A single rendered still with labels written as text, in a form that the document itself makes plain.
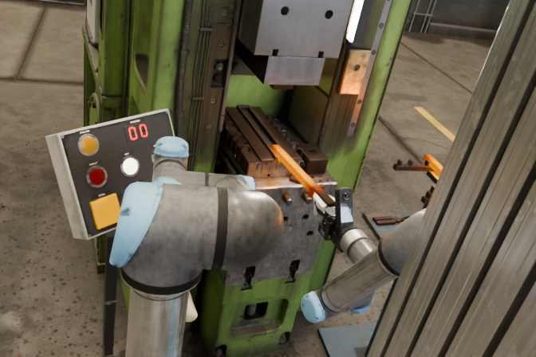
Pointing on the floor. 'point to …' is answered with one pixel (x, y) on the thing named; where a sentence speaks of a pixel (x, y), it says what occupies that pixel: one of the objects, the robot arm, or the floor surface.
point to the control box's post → (109, 298)
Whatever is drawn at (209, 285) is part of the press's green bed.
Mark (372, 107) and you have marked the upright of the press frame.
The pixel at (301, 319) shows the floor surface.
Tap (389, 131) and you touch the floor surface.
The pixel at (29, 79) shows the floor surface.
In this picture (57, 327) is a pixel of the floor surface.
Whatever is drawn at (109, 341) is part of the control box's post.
